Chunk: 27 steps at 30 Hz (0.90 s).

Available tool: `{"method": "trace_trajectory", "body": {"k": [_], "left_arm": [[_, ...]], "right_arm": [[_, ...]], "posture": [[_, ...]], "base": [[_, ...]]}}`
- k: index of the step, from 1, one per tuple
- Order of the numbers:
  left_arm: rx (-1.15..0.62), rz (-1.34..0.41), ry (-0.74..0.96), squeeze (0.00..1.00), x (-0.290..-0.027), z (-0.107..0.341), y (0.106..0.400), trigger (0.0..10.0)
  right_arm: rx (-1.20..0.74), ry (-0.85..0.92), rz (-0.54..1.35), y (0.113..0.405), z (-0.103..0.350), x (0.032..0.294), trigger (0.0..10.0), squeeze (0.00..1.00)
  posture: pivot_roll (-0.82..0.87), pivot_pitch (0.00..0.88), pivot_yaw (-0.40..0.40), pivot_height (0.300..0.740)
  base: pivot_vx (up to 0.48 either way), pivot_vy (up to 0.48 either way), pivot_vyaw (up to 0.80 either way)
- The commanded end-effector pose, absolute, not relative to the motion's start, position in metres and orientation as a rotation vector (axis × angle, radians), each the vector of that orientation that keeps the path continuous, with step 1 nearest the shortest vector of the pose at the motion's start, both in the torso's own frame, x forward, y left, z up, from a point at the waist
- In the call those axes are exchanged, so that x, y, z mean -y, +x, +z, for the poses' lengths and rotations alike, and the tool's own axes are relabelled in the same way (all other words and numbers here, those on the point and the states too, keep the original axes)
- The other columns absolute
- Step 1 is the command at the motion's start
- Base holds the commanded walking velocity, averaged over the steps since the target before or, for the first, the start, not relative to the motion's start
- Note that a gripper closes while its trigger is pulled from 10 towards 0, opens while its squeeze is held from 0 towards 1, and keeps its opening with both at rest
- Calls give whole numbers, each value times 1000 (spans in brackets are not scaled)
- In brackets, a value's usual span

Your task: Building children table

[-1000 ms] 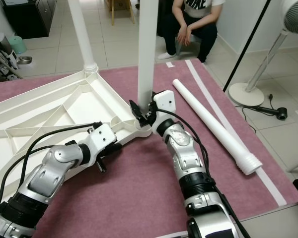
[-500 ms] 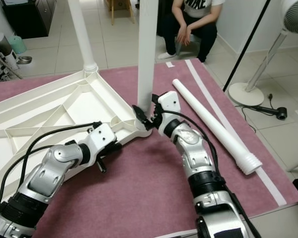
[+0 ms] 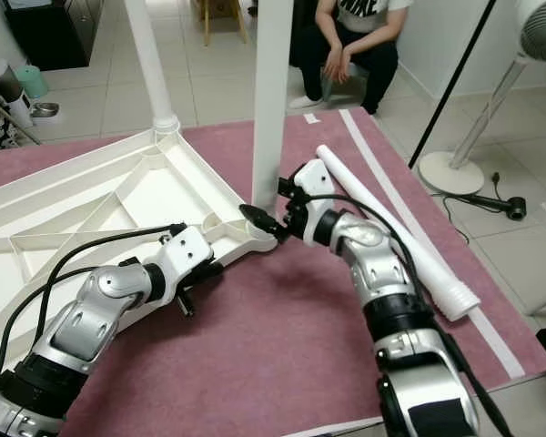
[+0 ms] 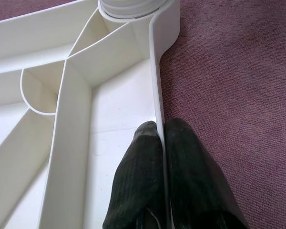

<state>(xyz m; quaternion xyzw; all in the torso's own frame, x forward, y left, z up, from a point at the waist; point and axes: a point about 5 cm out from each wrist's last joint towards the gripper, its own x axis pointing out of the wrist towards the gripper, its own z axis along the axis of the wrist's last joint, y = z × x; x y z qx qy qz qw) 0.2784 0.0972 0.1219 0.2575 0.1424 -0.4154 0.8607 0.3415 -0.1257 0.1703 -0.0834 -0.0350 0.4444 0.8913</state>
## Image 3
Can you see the white plastic table top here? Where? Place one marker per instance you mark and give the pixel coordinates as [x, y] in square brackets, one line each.
[155, 196]

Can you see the white plastic table leg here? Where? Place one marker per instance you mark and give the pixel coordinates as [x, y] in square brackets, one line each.
[150, 55]
[271, 91]
[400, 237]

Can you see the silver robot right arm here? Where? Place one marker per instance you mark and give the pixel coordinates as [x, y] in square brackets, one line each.
[382, 264]

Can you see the long white tape strip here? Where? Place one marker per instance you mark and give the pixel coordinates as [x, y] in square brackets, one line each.
[378, 155]

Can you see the seated person in black trousers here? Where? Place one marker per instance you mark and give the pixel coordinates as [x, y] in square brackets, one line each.
[355, 45]

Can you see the white floor fan stand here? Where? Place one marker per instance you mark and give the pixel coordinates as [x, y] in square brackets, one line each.
[450, 171]

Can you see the wooden stool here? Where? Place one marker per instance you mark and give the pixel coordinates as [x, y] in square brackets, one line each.
[218, 9]

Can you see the thin black pole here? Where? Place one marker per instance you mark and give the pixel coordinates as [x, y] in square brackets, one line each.
[450, 82]

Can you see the steel pet bowl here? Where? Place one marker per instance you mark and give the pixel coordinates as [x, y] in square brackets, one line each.
[44, 109]

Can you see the teal plastic cup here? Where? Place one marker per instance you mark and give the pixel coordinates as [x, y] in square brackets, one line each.
[30, 82]

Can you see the grey and white canister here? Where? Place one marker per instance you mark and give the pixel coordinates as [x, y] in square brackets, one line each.
[7, 96]

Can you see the black cabinet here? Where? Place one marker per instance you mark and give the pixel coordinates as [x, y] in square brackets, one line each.
[55, 32]

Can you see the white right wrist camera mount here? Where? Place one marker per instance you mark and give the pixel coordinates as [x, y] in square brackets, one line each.
[312, 182]

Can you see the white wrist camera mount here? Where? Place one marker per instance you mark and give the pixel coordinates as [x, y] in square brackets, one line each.
[312, 182]
[187, 255]

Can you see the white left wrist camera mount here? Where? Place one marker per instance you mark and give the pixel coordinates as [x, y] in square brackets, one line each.
[187, 255]

